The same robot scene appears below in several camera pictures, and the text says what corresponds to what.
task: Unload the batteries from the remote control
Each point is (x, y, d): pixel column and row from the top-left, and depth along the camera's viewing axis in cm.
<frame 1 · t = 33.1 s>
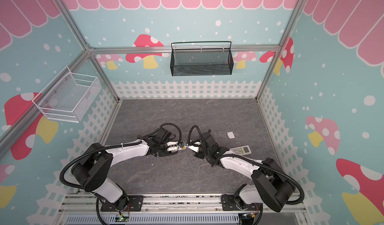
left hand: (167, 147, 93), fingers open
right hand: (192, 143, 87), fingers closed
white battery cover: (231, 135, 102), on the table

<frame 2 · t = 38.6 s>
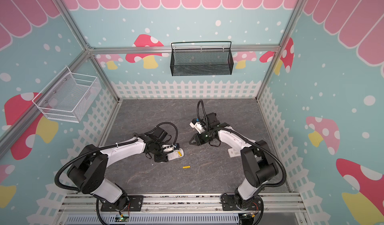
left hand: (164, 156, 89), fingers open
right hand: (190, 142, 85), fingers closed
yellow battery: (186, 167, 88), on the table
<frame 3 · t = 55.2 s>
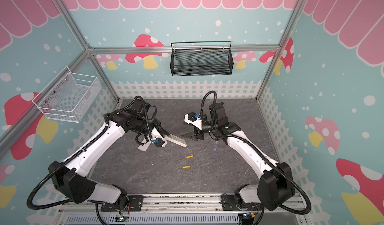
left hand: (165, 132, 75), fingers closed
right hand: (183, 128, 71), fingers open
yellow battery 2: (189, 156, 92), on the table
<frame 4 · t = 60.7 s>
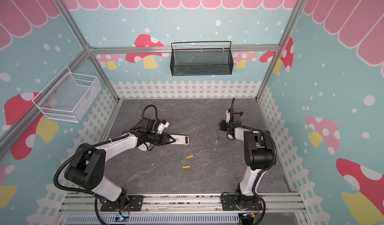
left hand: (173, 143, 87), fingers closed
right hand: (221, 122, 101), fingers open
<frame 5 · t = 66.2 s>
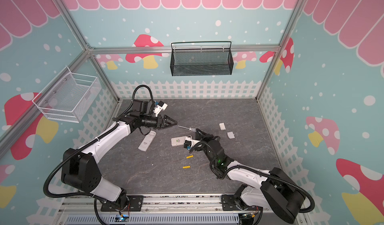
left hand: (173, 127, 78), fingers open
right hand: (199, 128, 79), fingers closed
white battery cover 2: (222, 126, 107), on the table
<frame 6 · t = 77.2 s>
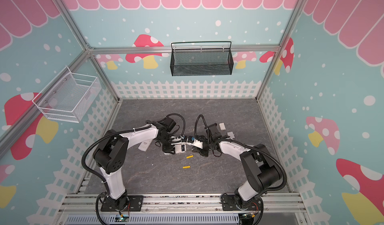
left hand: (171, 148, 93), fingers open
right hand: (194, 147, 89), fingers closed
